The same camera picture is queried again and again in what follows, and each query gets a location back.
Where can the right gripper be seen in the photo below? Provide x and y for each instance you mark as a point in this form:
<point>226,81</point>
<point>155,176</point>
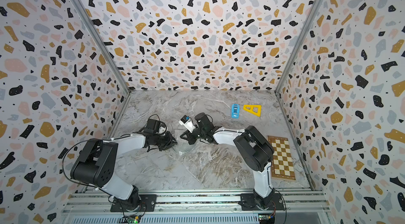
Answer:
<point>188,136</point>

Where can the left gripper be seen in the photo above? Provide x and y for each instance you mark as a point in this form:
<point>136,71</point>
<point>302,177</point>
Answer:
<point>170,142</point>

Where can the blue floral dinner plate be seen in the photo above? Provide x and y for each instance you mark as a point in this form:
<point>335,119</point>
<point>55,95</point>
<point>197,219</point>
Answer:
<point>185,148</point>

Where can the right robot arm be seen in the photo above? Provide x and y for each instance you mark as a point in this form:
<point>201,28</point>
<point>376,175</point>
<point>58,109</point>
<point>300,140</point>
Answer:
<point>254,149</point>

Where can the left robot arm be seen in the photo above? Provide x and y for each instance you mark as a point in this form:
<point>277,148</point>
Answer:
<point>95,165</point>

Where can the blue toy car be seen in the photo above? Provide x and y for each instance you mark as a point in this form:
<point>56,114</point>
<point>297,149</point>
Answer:
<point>235,110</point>

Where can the yellow triangular plastic piece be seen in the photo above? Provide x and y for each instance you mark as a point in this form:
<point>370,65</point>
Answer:
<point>253,109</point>

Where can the wooden chessboard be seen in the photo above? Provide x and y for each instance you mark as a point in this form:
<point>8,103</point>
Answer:
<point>282,167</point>

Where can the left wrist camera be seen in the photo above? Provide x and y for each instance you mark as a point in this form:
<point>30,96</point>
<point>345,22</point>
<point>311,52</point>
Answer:
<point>155,127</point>

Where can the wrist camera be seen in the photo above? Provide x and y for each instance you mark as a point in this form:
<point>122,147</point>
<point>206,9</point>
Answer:
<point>188,123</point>
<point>155,127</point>

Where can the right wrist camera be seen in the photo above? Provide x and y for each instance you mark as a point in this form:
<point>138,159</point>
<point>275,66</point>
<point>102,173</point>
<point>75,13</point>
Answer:
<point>188,123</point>

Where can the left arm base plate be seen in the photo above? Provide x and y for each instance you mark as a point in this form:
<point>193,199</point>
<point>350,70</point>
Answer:
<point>135,204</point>

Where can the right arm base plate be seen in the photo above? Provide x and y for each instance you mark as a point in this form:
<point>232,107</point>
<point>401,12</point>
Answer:
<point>262,202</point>

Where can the aluminium mounting rail frame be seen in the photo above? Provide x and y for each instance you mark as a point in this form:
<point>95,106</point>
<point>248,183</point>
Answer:
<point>217,206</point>

